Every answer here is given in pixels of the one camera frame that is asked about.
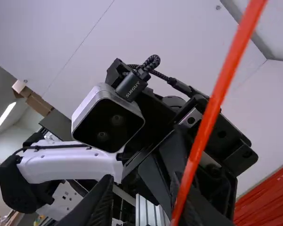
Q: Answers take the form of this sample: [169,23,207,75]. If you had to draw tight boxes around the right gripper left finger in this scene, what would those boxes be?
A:
[58,174,114,226]

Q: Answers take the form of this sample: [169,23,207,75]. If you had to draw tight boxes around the silver rails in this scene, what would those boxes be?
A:
[135,193,172,226]

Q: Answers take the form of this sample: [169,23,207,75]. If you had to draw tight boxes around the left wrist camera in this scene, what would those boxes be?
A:
[71,82,146,153]

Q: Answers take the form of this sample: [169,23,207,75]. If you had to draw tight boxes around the braided black cable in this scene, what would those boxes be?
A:
[114,54,198,103]

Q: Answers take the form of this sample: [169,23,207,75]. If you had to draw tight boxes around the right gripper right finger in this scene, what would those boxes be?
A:
[173,189,235,226]

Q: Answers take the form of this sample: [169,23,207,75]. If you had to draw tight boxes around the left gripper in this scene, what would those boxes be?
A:
[105,57,259,220]

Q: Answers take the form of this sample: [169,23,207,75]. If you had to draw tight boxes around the row of orange cable ties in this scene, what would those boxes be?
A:
[234,161,283,226]

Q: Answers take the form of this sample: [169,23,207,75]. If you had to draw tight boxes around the ceiling light strip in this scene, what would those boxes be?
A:
[0,102,16,134]

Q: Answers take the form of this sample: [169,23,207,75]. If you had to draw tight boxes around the orange cable tie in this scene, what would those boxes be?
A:
[170,0,269,226]

